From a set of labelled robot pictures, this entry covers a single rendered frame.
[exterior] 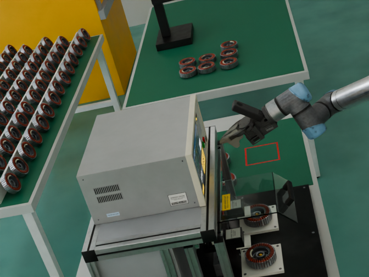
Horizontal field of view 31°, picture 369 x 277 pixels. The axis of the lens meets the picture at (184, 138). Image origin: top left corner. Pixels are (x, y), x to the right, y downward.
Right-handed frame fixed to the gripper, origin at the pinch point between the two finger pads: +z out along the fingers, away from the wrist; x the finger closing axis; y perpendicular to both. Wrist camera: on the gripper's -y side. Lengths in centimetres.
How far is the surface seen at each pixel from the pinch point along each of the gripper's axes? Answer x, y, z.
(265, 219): -0.8, 38.0, 7.8
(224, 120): 98, 37, 26
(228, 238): -23.3, 22.8, 14.4
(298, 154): 51, 51, -5
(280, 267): -27, 42, 6
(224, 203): -22.4, 10.3, 6.8
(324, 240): -12, 52, -8
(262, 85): 136, 49, 8
